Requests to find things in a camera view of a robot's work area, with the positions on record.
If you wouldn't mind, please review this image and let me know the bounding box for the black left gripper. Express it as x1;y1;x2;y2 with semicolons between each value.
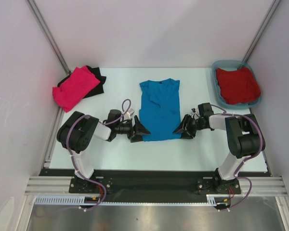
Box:
115;115;150;142

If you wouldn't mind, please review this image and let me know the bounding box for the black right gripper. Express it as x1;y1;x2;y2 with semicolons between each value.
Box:
173;114;206;140

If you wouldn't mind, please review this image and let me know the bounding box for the blue t shirt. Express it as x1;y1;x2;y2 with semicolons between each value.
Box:
139;78;181;142

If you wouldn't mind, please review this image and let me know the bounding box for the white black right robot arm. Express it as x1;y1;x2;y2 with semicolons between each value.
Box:
173;103;265;194

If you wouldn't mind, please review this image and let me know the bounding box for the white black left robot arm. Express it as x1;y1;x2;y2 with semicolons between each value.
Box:
56;109;151;193

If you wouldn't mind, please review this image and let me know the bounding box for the black folded t shirt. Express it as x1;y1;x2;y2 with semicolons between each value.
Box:
57;65;106;99

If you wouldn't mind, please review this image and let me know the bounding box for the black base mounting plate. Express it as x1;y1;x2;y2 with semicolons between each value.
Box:
38;169;273;203

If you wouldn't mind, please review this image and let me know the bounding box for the red t shirt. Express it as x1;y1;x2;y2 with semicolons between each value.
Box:
216;67;261;105

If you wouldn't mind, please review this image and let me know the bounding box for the pink folded t shirt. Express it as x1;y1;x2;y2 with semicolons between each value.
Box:
52;80;90;112

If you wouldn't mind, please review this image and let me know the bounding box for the teal plastic basket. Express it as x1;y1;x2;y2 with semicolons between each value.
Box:
211;60;262;110

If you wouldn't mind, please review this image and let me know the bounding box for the grey slotted cable duct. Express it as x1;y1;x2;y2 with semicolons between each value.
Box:
34;195;230;206

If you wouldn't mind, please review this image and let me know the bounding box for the aluminium front frame rail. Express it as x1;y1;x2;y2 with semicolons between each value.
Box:
25;176;288;197

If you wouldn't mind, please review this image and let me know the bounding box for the right aluminium corner post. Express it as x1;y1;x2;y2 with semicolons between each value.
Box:
242;0;283;63

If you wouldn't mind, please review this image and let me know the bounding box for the aluminium corner post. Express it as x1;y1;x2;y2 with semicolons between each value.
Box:
25;0;70;74
242;0;283;63

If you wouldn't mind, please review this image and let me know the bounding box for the left aluminium corner post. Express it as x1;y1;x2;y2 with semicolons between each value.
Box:
25;0;70;74

